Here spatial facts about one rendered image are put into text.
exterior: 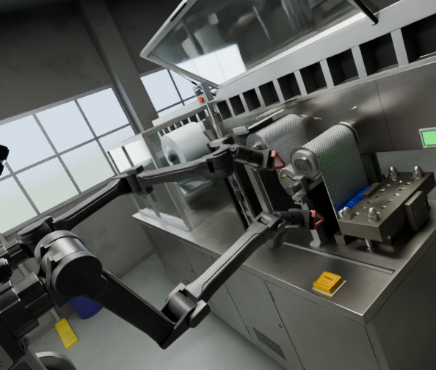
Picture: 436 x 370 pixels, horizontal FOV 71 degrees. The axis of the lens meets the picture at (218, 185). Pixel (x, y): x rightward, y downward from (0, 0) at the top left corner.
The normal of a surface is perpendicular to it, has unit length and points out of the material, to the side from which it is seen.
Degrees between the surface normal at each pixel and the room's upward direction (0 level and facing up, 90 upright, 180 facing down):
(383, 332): 90
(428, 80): 90
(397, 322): 90
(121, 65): 90
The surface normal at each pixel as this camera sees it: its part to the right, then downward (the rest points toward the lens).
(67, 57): 0.59, -0.04
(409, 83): -0.76, 0.47
